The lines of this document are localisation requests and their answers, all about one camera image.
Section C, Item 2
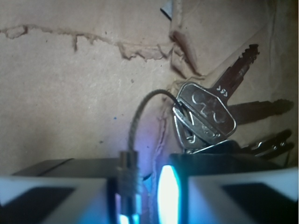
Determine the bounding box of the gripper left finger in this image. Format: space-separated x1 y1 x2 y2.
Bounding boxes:
0 158 118 224

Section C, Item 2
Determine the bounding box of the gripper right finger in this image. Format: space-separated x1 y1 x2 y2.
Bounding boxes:
157 154 299 224

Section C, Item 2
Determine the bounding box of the silver key bunch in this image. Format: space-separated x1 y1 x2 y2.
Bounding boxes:
115 43 295 224

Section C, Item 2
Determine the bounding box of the brown paper bag bin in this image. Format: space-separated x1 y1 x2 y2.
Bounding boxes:
0 0 299 178

